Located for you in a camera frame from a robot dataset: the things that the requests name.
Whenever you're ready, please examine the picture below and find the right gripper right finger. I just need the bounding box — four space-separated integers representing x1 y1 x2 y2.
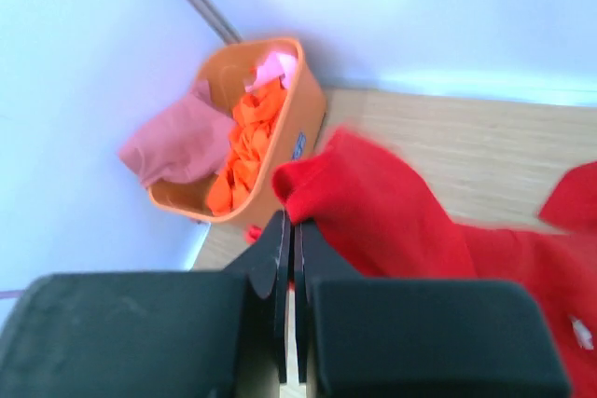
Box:
293 221 572 397

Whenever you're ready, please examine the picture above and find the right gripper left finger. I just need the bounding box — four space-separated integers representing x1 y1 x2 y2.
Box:
1 212 285 397

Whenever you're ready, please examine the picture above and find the red t shirt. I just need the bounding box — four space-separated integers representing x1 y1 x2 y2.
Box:
272 128 596 397

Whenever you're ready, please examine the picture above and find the dusty pink t shirt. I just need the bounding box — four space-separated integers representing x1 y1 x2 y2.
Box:
118 80 235 187

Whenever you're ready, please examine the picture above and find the orange t shirt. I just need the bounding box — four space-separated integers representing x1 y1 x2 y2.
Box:
206 77 287 216

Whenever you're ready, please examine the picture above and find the orange plastic basket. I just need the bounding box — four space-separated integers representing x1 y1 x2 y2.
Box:
147 37 326 227

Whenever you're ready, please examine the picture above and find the light pink t shirt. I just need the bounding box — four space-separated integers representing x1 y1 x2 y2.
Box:
244 51 298 92

